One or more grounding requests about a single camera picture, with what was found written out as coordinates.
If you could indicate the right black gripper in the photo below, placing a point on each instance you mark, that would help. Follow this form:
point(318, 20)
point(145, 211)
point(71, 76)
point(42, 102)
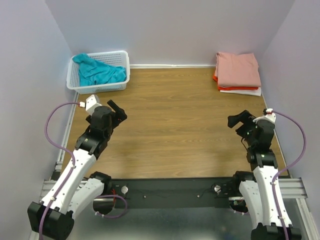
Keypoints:
point(234, 119)

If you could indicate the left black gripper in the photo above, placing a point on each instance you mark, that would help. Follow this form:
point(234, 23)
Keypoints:
point(119, 115)

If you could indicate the dusty pink graphic t-shirt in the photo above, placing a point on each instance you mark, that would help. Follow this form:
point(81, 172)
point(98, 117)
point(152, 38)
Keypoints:
point(237, 70)

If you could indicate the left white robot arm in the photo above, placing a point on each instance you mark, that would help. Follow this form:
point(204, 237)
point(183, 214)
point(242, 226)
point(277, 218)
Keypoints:
point(54, 215)

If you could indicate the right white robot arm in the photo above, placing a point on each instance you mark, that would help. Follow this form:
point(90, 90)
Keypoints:
point(261, 190)

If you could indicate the folded white t-shirt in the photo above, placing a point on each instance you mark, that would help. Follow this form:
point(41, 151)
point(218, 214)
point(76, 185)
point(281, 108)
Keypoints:
point(256, 92)

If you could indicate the teal t-shirt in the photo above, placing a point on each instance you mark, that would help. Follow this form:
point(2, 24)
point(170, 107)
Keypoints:
point(93, 72)

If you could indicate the folded orange t-shirt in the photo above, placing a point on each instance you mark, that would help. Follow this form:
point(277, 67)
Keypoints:
point(231, 88)

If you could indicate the white plastic laundry basket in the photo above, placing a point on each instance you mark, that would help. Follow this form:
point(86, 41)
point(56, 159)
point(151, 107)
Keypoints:
point(114, 58)

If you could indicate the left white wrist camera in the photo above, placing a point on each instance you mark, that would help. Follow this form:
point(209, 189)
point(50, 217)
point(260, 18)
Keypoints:
point(90, 104)

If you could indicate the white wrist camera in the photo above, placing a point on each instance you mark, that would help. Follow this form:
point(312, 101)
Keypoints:
point(90, 104)
point(268, 115)

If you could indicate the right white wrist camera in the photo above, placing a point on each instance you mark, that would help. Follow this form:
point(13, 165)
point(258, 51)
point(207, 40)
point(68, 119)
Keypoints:
point(268, 115)

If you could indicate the aluminium frame rail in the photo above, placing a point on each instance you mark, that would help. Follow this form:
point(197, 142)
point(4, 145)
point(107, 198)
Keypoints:
point(259, 193)

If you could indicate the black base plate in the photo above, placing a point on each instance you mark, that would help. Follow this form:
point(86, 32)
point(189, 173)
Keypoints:
point(170, 193)

